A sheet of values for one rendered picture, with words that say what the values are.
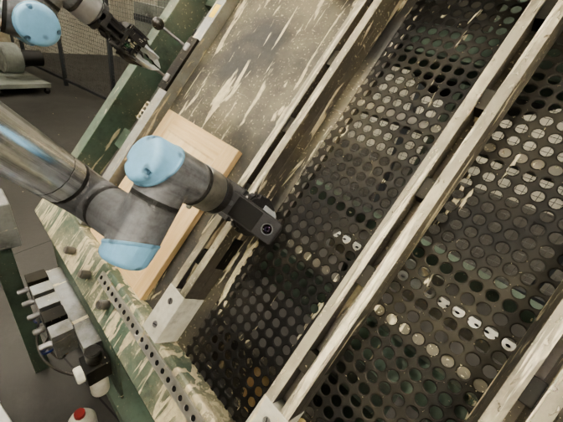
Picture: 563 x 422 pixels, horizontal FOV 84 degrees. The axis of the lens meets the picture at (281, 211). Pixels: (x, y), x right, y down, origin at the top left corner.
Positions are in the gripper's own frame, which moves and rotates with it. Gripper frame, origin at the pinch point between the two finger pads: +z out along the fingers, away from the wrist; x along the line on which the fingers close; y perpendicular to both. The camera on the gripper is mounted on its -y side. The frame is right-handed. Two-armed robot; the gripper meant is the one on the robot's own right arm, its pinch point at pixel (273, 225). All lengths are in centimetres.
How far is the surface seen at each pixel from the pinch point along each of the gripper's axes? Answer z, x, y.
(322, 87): -4.9, -32.1, 6.4
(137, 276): 0.4, 34.3, 28.4
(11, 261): -4, 68, 84
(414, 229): -4.9, -14.1, -26.8
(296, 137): -3.3, -19.7, 6.1
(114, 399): 37, 99, 41
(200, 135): 0.4, -8.8, 39.1
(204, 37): -1, -37, 63
